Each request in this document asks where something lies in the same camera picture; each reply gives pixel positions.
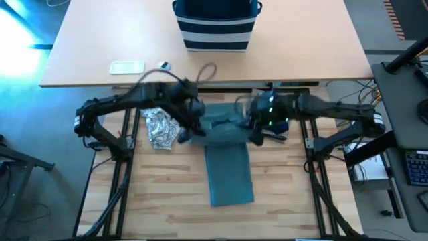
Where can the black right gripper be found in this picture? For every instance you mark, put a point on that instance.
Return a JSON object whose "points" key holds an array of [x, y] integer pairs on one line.
{"points": [[271, 110]]}

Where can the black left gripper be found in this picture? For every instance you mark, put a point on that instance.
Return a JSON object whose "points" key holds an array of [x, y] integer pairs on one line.
{"points": [[189, 110]]}

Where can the beige khaki shorts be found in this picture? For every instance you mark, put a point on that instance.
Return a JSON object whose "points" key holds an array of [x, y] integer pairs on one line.
{"points": [[275, 137]]}

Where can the white leaf-print cloth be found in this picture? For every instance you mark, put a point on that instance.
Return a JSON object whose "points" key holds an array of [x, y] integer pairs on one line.
{"points": [[162, 129]]}

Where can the navy white striped fabric bin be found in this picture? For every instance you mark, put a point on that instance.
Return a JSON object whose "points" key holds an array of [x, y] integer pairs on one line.
{"points": [[217, 30]]}

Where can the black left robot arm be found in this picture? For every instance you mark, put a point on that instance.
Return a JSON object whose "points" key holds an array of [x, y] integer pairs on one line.
{"points": [[110, 102]]}

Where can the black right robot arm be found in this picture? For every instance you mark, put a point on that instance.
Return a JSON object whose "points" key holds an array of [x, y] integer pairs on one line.
{"points": [[337, 110]]}

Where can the white smartphone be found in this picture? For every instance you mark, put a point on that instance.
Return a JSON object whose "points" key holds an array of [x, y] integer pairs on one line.
{"points": [[127, 67]]}

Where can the black diagonal desk leg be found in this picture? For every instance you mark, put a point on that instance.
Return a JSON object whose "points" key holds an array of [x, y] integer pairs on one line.
{"points": [[368, 150]]}

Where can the white box device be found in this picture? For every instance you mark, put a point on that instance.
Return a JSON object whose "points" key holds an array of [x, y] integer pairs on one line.
{"points": [[371, 172]]}

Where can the light brown desk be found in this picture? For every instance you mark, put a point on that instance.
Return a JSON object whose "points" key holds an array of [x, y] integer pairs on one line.
{"points": [[100, 33]]}

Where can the black side desk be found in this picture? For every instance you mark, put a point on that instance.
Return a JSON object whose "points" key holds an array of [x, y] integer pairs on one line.
{"points": [[398, 110]]}

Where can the small black plug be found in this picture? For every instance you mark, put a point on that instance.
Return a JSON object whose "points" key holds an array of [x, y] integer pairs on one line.
{"points": [[386, 212]]}

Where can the black keyboard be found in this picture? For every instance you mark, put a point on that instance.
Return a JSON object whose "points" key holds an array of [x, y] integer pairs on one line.
{"points": [[418, 167]]}

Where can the grey metal stand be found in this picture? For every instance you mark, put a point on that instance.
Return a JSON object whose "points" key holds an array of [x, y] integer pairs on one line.
{"points": [[20, 160]]}

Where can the black round base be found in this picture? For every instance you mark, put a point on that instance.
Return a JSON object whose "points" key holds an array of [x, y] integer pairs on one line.
{"points": [[424, 112]]}

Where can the dark rug with orange stripes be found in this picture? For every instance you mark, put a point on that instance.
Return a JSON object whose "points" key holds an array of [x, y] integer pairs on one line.
{"points": [[414, 16]]}

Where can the black metal table frame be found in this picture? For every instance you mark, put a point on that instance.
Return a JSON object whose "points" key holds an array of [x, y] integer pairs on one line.
{"points": [[122, 207]]}

